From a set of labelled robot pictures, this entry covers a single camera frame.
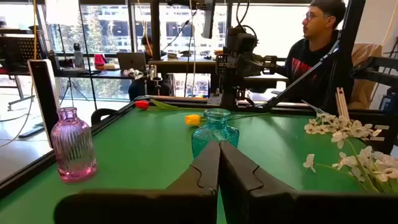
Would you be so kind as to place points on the red desk item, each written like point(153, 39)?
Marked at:
point(99, 59)

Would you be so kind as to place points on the black aluminium table frame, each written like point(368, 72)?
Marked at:
point(31, 172)

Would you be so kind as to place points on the wooden slat bundle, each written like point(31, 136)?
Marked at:
point(342, 102)

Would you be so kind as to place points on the black standing display panel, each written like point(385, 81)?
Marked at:
point(45, 99)

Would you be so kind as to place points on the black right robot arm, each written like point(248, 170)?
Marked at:
point(231, 90)

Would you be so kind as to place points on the tan upholstered chair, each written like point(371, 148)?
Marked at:
point(365, 68)

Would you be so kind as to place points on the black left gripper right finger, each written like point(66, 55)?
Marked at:
point(255, 202)

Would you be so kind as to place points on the black tripod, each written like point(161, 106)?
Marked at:
point(71, 90)

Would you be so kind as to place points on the grey laptop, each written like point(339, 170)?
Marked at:
point(131, 61)

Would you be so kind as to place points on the pink ribbed glass vase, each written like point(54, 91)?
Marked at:
point(73, 149)

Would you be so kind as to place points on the black perforated panel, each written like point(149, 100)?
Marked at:
point(18, 53)

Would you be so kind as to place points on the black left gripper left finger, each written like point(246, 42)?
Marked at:
point(186, 199)

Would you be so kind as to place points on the teal textured glass vase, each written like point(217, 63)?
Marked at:
point(214, 130)

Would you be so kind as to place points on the yellow artificial tulip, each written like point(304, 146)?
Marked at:
point(192, 120)

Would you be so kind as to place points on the person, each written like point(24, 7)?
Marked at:
point(146, 87)
point(311, 62)

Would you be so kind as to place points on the dark water bottle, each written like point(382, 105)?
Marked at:
point(78, 57)

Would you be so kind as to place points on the black curved clamp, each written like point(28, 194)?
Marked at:
point(102, 113)

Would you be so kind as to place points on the red artificial tulip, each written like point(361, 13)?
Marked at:
point(142, 104)

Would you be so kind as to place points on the black office desk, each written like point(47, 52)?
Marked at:
point(183, 66)

